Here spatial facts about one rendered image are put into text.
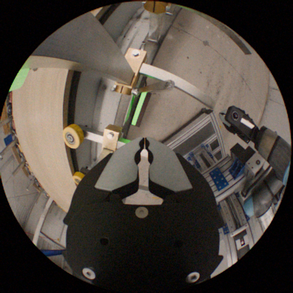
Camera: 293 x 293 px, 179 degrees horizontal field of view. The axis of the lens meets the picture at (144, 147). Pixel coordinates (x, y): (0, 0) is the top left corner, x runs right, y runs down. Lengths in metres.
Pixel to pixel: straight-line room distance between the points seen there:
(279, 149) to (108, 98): 0.67
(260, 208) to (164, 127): 1.18
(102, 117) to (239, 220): 1.12
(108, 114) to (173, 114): 0.84
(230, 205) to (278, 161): 0.61
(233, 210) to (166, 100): 1.24
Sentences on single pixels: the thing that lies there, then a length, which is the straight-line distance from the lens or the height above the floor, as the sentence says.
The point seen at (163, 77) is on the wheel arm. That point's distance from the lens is 0.27.
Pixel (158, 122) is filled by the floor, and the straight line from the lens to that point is 1.19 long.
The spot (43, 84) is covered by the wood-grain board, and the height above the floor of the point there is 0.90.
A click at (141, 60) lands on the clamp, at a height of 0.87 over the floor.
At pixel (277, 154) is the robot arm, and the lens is 0.27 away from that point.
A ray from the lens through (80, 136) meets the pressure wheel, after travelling 0.33.
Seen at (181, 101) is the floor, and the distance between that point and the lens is 1.20.
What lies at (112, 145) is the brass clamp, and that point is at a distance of 0.32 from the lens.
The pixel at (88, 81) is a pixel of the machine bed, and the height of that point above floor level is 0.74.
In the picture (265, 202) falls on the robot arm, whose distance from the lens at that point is 0.38.
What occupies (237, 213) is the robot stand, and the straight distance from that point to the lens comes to 0.82.
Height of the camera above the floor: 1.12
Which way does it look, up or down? 58 degrees down
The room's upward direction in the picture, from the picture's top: 179 degrees counter-clockwise
